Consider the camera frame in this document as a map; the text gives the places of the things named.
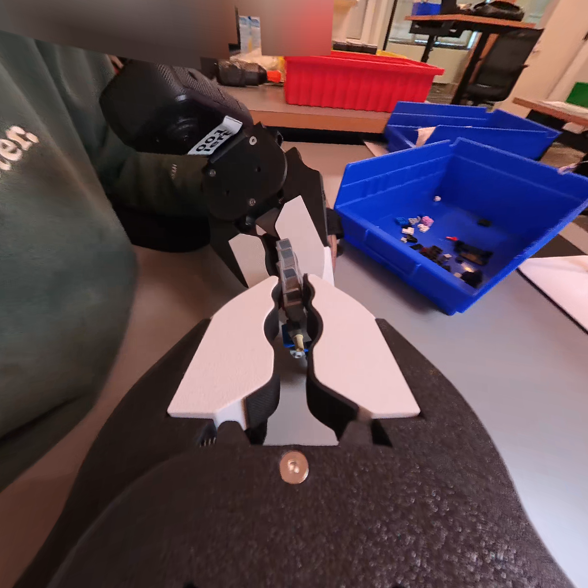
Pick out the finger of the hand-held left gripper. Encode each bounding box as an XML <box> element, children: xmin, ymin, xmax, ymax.
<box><xmin>274</xmin><ymin>196</ymin><xmax>336</xmax><ymax>285</ymax></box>
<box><xmin>228</xmin><ymin>233</ymin><xmax>278</xmax><ymax>295</ymax></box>

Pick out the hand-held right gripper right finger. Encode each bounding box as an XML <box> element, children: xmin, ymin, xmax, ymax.
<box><xmin>306</xmin><ymin>274</ymin><xmax>423</xmax><ymax>423</ymax></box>

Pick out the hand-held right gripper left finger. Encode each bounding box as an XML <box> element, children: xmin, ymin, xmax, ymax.
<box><xmin>167</xmin><ymin>276</ymin><xmax>284</xmax><ymax>429</ymax></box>

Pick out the lego car model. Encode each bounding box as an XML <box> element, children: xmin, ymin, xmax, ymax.
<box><xmin>276</xmin><ymin>237</ymin><xmax>315</xmax><ymax>359</ymax></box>

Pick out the blue plastic bin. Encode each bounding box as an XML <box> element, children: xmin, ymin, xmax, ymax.
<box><xmin>334</xmin><ymin>138</ymin><xmax>588</xmax><ymax>316</ymax></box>
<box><xmin>384</xmin><ymin>101</ymin><xmax>561</xmax><ymax>161</ymax></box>

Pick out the lego pieces pile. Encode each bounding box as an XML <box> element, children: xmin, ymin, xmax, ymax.
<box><xmin>394</xmin><ymin>193</ymin><xmax>494</xmax><ymax>285</ymax></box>

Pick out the red bin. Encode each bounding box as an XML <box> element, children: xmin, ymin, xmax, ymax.
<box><xmin>283</xmin><ymin>51</ymin><xmax>445</xmax><ymax>113</ymax></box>

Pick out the white book stand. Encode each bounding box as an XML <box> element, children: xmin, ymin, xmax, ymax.
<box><xmin>518</xmin><ymin>256</ymin><xmax>588</xmax><ymax>333</ymax></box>

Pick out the black standing desk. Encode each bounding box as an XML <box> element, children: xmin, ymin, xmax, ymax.
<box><xmin>405</xmin><ymin>11</ymin><xmax>543</xmax><ymax>92</ymax></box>

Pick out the black office chair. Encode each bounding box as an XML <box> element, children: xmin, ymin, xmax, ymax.
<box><xmin>460</xmin><ymin>28</ymin><xmax>543</xmax><ymax>106</ymax></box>

